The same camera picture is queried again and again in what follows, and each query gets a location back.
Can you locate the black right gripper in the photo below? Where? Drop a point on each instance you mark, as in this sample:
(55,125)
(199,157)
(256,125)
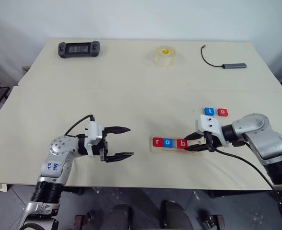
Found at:
(213,141)

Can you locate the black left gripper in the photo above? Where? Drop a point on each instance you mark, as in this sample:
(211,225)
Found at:
(104,151)

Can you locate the red letter b block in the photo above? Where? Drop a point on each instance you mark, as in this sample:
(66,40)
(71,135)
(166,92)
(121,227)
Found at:
(182,143)

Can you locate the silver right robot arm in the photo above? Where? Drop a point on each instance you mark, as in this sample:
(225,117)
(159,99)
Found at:
(268,143)

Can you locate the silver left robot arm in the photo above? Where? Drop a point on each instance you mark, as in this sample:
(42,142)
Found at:
(59,163)

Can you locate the wooden letter tray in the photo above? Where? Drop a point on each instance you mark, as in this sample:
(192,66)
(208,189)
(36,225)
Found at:
(169,149)

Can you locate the blue letter o block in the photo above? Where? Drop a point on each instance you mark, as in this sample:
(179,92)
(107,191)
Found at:
(168,142)

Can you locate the blue letter t block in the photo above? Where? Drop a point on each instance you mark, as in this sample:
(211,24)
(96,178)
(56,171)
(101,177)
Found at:
(209,111)

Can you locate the red letter r block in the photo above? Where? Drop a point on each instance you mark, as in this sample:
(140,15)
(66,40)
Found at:
(157,141)

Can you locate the red letter o block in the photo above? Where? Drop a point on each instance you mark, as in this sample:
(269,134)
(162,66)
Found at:
(223,112)

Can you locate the brown caster foot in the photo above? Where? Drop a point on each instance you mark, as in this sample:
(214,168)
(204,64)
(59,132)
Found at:
(84,219)
(214,221)

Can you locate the clear tape roll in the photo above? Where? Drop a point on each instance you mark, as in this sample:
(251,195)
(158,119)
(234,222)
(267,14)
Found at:
(165,57)

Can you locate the black handheld game controller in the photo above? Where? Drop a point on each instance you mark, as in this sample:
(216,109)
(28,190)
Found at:
(79,49)

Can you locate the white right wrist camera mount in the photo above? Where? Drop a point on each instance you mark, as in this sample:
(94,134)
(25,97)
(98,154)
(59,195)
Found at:
(209,123)

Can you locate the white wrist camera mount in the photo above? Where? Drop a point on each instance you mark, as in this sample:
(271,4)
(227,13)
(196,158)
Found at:
(209,123)
(95,134)

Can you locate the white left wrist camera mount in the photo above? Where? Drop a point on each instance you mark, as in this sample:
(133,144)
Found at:
(95,134)

